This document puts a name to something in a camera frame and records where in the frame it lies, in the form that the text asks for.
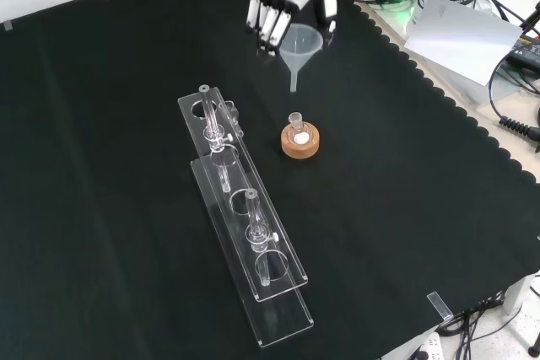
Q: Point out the pale board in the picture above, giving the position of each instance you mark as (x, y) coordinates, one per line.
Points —
(460, 35)

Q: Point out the clear tape piece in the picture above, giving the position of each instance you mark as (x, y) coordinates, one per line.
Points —
(8, 25)

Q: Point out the black bench cloth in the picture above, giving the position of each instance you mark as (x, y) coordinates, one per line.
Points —
(379, 208)

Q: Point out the clear cloth clip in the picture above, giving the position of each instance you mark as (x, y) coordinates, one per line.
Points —
(439, 306)

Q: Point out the white power strip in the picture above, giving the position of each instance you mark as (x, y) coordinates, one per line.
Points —
(428, 347)

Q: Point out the white table leg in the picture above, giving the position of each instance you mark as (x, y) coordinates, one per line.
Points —
(521, 292)

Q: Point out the clear plastic funnel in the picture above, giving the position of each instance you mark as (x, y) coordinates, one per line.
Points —
(300, 46)

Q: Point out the clear acrylic funnel stand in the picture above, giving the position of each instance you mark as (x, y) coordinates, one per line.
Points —
(253, 250)

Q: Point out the round-bottom glass flask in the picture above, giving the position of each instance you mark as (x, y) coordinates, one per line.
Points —
(296, 126)

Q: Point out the black power adapter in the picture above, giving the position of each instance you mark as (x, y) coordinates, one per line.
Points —
(525, 50)

